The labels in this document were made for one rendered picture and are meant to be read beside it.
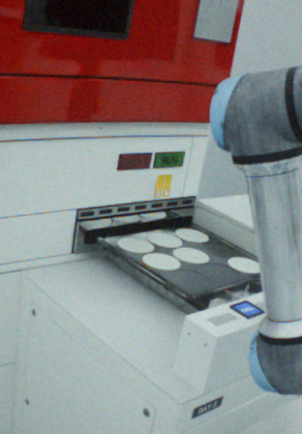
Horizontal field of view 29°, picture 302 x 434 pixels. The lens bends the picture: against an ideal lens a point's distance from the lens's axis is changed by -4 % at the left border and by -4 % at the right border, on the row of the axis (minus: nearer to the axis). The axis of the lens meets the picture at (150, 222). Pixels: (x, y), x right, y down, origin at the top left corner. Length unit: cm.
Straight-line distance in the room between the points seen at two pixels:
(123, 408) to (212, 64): 97
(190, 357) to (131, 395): 17
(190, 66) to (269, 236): 84
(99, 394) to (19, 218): 48
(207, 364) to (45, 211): 63
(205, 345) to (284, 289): 29
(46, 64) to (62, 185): 35
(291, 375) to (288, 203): 28
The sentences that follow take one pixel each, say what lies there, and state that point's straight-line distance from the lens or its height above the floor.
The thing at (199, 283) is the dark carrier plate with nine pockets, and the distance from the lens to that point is 149.
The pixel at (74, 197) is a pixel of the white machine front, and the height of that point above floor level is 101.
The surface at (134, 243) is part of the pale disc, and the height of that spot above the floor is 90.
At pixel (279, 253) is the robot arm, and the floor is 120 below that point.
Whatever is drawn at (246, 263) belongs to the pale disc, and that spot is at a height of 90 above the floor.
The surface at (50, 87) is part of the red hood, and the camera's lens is 139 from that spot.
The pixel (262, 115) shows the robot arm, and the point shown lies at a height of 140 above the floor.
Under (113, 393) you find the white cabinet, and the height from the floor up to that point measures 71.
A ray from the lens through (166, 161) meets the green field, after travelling 175.
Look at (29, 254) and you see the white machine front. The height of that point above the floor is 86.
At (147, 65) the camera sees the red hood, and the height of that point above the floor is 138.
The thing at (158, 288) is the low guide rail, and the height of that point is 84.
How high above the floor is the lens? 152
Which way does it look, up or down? 20 degrees down
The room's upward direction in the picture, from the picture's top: 10 degrees clockwise
